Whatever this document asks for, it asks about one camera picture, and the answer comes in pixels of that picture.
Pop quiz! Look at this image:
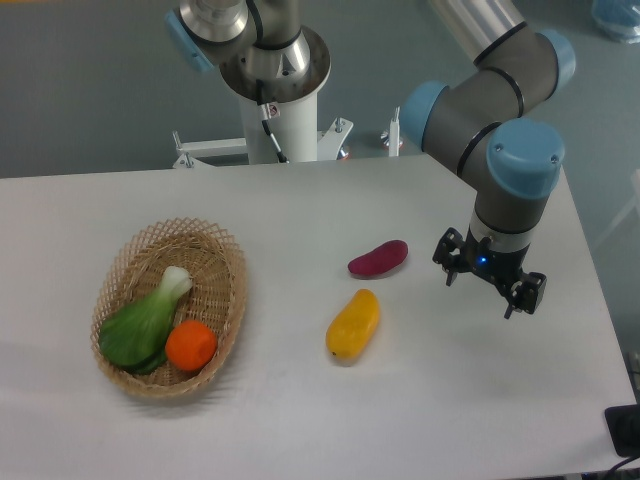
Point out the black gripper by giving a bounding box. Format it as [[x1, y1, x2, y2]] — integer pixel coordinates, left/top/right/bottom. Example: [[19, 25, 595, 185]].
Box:
[[432, 227, 547, 319]]

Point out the orange fruit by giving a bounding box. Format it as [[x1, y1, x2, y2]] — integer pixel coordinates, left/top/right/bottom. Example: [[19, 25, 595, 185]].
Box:
[[165, 320, 218, 372]]

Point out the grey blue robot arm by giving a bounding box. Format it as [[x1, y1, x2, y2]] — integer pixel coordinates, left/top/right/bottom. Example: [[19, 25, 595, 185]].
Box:
[[165, 1, 576, 314]]

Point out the woven wicker basket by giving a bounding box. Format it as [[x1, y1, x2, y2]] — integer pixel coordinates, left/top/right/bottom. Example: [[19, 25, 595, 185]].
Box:
[[90, 218, 247, 399]]

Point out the purple sweet potato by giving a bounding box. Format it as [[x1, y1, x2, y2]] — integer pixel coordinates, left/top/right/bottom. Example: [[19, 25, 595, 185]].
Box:
[[347, 240, 409, 278]]

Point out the yellow mango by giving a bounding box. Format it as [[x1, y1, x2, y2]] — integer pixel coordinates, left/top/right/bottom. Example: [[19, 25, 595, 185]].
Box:
[[325, 289, 381, 363]]

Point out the blue bag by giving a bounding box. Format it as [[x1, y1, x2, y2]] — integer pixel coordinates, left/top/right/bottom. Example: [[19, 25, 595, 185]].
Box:
[[591, 0, 639, 44]]

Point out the green bok choy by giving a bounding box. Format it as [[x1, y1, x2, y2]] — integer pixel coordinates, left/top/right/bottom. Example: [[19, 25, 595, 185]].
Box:
[[98, 266, 192, 375]]

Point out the white levelling foot bracket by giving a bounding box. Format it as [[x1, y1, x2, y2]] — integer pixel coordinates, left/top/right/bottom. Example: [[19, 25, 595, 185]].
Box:
[[380, 106, 404, 157]]

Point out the black device with cable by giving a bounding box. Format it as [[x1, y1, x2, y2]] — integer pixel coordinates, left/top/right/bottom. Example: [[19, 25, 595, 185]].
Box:
[[604, 404, 639, 479]]

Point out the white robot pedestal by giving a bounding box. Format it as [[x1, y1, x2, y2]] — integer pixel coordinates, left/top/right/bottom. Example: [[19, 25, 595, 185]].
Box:
[[171, 27, 355, 170]]

